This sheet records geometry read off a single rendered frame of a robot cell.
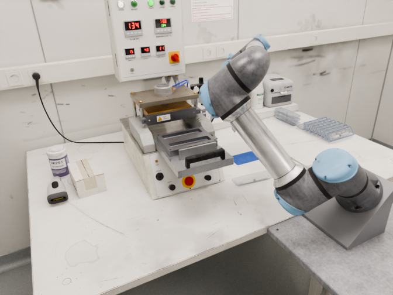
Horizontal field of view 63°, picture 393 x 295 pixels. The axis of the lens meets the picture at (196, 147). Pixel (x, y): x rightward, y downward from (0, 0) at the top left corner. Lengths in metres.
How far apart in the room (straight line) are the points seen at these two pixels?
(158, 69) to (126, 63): 0.16
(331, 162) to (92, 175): 0.93
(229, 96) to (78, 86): 1.14
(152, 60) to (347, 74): 1.97
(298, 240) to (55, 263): 0.81
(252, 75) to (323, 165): 0.35
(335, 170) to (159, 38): 0.97
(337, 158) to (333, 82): 1.99
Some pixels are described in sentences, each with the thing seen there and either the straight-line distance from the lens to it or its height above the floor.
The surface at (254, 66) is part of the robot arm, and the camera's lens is 1.00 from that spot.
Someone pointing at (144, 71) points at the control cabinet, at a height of 1.19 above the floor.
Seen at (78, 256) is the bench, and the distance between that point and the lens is 1.19.
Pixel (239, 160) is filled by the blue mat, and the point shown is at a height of 0.75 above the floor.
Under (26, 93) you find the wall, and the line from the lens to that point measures 1.96.
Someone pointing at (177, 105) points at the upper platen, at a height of 1.06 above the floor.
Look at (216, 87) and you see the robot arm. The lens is 1.01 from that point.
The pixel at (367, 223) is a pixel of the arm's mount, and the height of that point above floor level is 0.83.
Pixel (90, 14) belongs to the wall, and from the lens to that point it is 1.93.
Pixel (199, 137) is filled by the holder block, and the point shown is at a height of 0.99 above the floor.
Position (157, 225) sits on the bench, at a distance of 1.24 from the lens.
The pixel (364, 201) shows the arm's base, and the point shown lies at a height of 0.90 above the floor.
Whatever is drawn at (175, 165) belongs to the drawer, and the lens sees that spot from 1.15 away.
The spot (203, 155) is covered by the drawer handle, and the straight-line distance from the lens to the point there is 1.13.
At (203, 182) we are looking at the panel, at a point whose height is 0.77.
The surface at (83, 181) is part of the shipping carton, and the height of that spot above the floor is 0.83.
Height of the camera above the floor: 1.53
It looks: 26 degrees down
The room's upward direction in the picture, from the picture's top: 2 degrees counter-clockwise
